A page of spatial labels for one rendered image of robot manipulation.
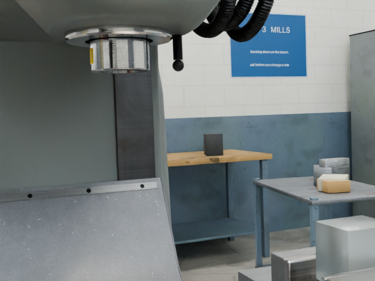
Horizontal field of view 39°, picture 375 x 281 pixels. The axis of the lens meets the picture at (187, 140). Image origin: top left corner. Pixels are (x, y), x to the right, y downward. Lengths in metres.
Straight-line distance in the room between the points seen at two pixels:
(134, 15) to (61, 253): 0.47
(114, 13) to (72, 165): 0.46
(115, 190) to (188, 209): 4.25
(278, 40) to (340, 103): 1.01
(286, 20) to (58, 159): 4.90
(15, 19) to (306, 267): 0.38
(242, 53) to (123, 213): 4.55
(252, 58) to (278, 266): 4.81
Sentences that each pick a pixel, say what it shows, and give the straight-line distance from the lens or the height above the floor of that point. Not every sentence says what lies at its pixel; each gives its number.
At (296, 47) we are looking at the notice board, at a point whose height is 1.89.
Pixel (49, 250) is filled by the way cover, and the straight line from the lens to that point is 0.76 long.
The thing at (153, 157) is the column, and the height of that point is 1.18.
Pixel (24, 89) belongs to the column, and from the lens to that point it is 0.79.
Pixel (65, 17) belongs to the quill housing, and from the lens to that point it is 0.38.
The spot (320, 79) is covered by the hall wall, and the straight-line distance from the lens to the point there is 5.75.
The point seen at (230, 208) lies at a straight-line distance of 5.08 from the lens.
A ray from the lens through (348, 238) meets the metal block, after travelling 0.51.
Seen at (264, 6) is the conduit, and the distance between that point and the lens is 0.73.
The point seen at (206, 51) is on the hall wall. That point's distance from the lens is 5.10.
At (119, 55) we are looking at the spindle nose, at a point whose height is 1.29.
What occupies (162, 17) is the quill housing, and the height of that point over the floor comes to 1.31.
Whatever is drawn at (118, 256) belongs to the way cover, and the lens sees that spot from 0.78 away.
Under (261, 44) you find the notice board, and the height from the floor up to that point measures 1.90.
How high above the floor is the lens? 1.24
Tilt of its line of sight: 3 degrees down
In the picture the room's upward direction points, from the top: 2 degrees counter-clockwise
